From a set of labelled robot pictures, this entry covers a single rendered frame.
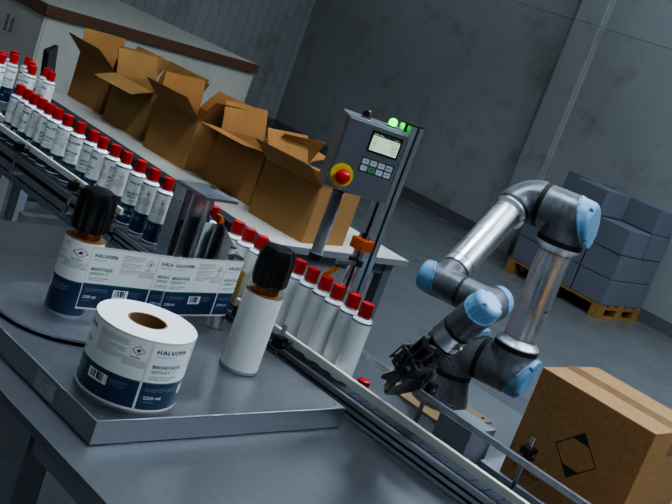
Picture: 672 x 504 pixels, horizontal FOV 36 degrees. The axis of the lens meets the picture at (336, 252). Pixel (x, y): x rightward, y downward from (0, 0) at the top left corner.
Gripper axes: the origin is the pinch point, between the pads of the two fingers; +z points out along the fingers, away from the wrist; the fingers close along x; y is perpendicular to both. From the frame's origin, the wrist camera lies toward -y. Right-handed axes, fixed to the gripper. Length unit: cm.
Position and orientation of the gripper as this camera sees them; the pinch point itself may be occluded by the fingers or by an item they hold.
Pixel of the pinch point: (390, 389)
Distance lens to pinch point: 243.4
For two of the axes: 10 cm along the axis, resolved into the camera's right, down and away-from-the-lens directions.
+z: -6.2, 6.0, 5.1
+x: 4.0, 7.9, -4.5
